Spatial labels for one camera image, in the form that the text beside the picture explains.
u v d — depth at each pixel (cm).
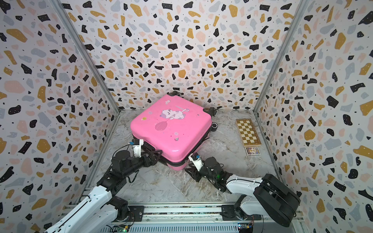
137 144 70
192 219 73
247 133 104
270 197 43
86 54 86
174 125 83
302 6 71
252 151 97
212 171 64
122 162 58
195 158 72
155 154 75
